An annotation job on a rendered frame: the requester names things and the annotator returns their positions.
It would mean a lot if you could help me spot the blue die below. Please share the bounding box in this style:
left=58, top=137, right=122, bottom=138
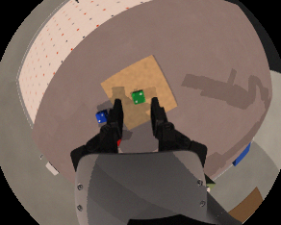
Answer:
left=95, top=110, right=108, bottom=123

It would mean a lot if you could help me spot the green die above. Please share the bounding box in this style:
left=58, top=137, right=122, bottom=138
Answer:
left=132, top=90, right=145, bottom=105

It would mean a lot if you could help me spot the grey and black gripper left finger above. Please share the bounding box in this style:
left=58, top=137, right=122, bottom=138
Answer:
left=70, top=99, right=124, bottom=172

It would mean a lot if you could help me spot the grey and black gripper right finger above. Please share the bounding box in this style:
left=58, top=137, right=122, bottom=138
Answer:
left=150, top=97, right=207, bottom=167

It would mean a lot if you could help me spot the orange flat mat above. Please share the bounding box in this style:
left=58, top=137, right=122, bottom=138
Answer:
left=101, top=55, right=177, bottom=130

